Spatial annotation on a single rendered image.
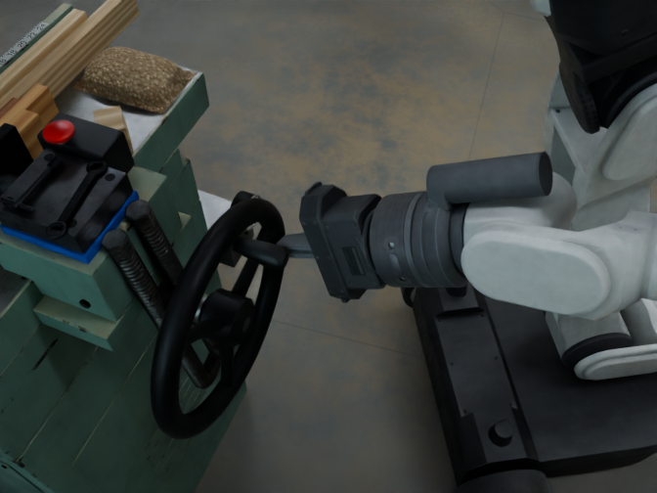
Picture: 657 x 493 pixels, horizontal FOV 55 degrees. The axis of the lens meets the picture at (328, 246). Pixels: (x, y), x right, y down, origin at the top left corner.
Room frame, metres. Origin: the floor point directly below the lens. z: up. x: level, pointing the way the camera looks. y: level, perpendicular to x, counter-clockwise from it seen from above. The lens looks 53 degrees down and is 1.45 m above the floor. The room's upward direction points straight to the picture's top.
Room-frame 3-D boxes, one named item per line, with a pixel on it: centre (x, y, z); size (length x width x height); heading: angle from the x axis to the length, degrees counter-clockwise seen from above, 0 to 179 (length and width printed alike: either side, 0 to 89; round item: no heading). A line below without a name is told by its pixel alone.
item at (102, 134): (0.43, 0.25, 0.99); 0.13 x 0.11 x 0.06; 158
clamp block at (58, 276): (0.42, 0.26, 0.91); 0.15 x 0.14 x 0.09; 158
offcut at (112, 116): (0.57, 0.26, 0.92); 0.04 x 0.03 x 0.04; 20
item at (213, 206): (0.69, 0.20, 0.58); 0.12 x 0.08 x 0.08; 68
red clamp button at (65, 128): (0.46, 0.27, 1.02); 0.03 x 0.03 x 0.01
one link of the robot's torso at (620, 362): (0.66, -0.59, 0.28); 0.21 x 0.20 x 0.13; 98
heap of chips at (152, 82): (0.69, 0.26, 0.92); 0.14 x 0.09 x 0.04; 68
